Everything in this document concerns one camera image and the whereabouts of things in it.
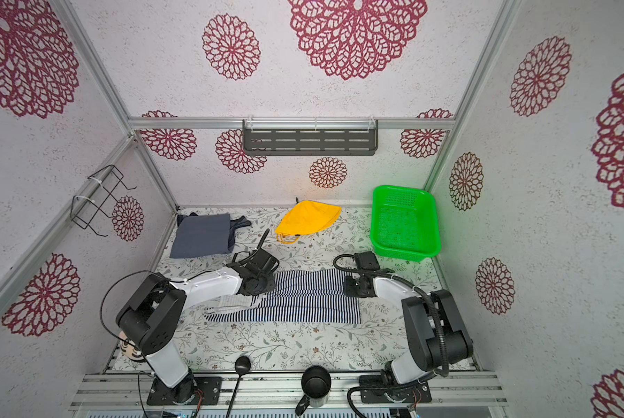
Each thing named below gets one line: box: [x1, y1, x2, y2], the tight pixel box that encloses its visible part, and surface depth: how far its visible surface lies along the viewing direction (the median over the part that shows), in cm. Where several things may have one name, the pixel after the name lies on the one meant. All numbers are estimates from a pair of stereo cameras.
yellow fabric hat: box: [275, 200, 342, 244], surface depth 118 cm
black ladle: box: [225, 355, 251, 418], surface depth 79 cm
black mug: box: [294, 364, 333, 417], surface depth 71 cm
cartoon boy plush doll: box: [120, 339, 146, 363], surface depth 76 cm
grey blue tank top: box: [169, 212, 252, 259], surface depth 111 cm
